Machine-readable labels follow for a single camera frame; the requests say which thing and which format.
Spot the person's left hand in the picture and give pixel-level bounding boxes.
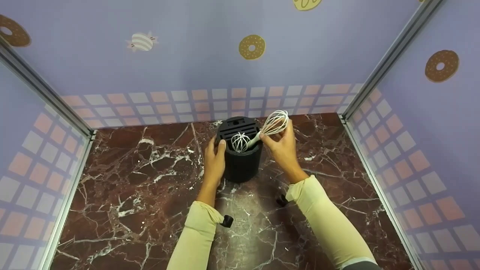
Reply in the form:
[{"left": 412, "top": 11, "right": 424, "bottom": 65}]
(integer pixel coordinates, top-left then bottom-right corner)
[{"left": 203, "top": 136, "right": 227, "bottom": 189}]

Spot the person's right hand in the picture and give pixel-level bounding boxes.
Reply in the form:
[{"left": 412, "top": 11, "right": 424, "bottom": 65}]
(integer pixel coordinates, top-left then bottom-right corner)
[{"left": 259, "top": 119, "right": 305, "bottom": 183}]

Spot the large white whisk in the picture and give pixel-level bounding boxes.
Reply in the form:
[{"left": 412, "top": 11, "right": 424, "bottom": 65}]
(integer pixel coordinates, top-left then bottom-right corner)
[{"left": 246, "top": 110, "right": 290, "bottom": 149}]

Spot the black cylindrical utensil holder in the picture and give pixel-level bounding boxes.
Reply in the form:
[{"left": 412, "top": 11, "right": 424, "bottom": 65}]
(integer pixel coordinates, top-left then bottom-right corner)
[{"left": 216, "top": 116, "right": 263, "bottom": 183}]

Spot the person's left forearm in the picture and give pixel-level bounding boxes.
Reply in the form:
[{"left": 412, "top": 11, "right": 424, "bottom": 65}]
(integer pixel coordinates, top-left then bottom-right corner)
[{"left": 166, "top": 182, "right": 225, "bottom": 270}]

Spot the person's right forearm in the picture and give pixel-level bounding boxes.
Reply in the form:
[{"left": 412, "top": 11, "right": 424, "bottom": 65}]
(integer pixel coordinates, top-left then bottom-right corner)
[{"left": 286, "top": 173, "right": 380, "bottom": 270}]

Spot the small white whisk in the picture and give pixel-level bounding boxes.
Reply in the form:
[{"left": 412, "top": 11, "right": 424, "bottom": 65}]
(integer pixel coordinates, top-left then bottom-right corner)
[{"left": 231, "top": 132, "right": 251, "bottom": 153}]

